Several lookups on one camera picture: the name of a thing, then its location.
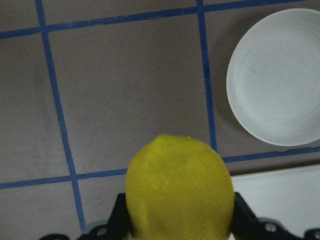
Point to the yellow lemon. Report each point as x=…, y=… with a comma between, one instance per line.
x=178, y=188

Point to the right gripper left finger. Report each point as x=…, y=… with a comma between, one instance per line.
x=117, y=227

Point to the cream round plate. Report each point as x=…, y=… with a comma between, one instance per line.
x=273, y=78

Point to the white rectangular tray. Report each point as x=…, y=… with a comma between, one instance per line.
x=290, y=196

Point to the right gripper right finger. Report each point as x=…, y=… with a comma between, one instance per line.
x=247, y=226

